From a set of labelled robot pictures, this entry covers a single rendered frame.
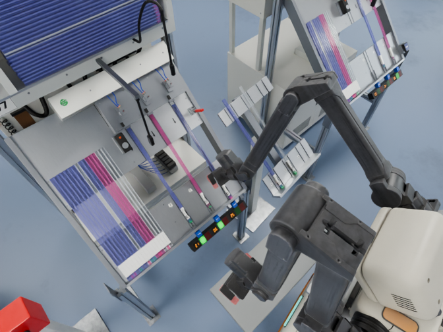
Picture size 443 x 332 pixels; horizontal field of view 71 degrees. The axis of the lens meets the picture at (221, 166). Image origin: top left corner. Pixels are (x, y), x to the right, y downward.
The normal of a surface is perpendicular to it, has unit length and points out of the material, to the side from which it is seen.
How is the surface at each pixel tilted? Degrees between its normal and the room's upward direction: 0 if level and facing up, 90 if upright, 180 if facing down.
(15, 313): 0
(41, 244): 0
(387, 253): 42
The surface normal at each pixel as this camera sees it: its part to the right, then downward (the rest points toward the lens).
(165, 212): 0.44, 0.01
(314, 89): -0.50, 0.61
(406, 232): -0.55, -0.75
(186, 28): -0.02, -0.57
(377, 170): -0.58, 0.41
